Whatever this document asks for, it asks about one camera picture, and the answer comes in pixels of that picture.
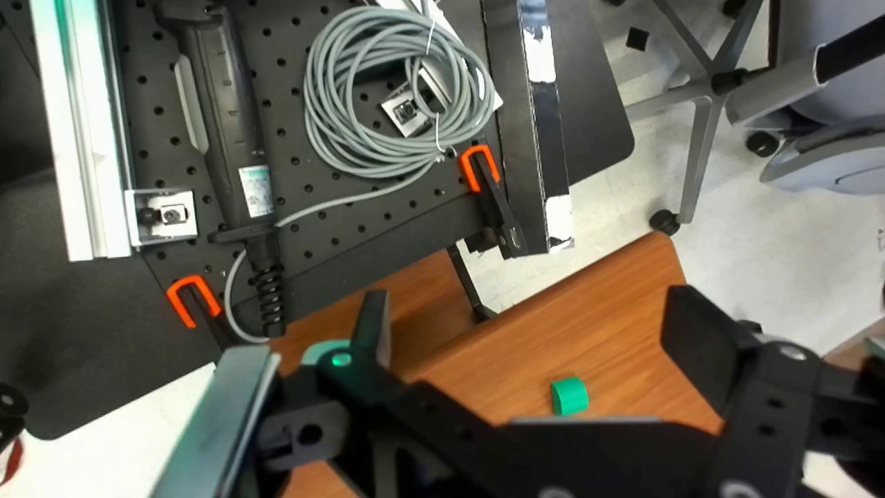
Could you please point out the silver corner bracket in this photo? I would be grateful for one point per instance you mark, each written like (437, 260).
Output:
(162, 213)

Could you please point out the aluminium profile rail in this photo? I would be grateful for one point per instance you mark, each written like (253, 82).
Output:
(78, 138)

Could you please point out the grey office chair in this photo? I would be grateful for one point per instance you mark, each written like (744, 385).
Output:
(710, 83)

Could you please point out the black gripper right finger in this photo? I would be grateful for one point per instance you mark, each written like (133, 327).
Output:
(737, 389)

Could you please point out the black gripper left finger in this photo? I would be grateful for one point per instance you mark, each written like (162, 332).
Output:
(371, 332)

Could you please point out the black clamp with orange grip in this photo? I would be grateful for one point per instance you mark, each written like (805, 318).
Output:
(191, 299)
(479, 169)

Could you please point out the black table leg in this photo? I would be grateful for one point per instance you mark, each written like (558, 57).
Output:
(472, 280)

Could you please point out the black perforated board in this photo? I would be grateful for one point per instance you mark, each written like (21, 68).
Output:
(368, 213)

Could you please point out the green half-round block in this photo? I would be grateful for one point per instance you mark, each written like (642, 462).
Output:
(570, 393)

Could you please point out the shiny dark metal beam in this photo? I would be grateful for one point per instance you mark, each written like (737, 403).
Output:
(516, 119)

